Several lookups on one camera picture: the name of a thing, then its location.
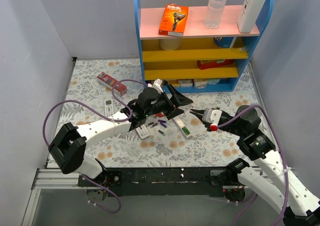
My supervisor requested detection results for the green battery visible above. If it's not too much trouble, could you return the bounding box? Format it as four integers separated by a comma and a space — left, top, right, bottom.
182, 127, 190, 135

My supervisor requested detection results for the white slim remote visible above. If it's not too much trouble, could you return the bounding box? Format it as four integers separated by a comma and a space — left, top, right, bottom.
173, 116, 192, 139

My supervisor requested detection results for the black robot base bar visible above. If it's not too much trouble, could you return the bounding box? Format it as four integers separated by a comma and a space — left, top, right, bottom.
77, 166, 253, 202

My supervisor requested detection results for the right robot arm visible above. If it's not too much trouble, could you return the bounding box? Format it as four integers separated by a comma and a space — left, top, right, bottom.
190, 105, 320, 226

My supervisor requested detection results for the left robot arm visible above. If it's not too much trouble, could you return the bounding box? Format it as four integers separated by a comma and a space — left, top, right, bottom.
48, 84, 193, 186

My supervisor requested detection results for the small white remote control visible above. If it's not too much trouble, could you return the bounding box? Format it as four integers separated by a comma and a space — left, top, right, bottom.
135, 125, 150, 140

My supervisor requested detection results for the large white remote control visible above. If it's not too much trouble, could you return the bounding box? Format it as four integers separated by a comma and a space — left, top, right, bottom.
103, 99, 114, 117

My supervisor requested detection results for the red snack box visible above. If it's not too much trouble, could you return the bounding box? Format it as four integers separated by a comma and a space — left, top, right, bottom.
197, 59, 234, 70

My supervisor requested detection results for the blue yellow wooden shelf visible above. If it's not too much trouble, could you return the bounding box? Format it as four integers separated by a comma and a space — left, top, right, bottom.
133, 0, 274, 93

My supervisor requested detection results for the red white toothpaste box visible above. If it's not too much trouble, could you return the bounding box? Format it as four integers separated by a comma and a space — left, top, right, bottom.
96, 72, 127, 96

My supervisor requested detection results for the blue paper cup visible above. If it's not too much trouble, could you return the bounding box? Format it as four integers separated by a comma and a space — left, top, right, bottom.
213, 36, 237, 48

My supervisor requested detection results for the orange razor box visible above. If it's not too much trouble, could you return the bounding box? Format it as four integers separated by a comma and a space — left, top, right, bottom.
158, 4, 189, 37

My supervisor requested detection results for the clear plastic bottle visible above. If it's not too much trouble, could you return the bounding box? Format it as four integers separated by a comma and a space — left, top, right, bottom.
204, 0, 227, 29

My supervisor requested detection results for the white plastic bottle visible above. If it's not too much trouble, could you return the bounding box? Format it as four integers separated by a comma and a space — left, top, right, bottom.
237, 0, 265, 33

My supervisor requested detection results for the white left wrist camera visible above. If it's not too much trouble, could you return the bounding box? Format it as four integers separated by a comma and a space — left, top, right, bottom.
147, 78, 164, 94

